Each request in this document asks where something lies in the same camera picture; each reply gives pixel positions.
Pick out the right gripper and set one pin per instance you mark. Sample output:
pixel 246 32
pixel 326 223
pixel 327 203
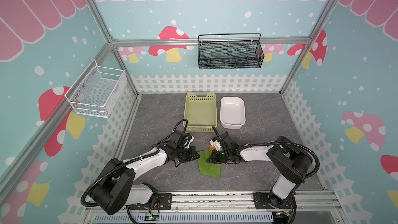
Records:
pixel 219 156

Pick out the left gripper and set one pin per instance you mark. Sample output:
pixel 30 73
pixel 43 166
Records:
pixel 192 152

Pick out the green paper napkin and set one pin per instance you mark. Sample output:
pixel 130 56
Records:
pixel 206 168

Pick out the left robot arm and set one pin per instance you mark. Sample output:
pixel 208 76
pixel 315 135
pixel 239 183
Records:
pixel 115 186

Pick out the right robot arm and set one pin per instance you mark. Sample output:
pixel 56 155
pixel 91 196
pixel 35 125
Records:
pixel 295 163

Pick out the green perforated plastic basket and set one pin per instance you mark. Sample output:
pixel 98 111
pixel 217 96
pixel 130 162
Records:
pixel 201 112

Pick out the white plastic tub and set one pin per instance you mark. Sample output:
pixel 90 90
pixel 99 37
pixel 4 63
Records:
pixel 232 112

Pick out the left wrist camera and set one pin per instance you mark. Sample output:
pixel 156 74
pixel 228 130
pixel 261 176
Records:
pixel 187 140

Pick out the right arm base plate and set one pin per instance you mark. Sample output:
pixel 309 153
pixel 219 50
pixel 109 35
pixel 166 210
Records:
pixel 268 200

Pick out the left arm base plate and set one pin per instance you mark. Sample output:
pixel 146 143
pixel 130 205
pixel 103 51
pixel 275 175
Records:
pixel 161 201

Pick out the aluminium mounting rail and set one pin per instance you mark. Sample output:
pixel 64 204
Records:
pixel 229 207

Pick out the black wire mesh basket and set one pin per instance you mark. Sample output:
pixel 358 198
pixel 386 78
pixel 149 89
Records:
pixel 230 51

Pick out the white wire mesh basket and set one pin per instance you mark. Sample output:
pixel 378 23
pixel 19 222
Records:
pixel 97 91

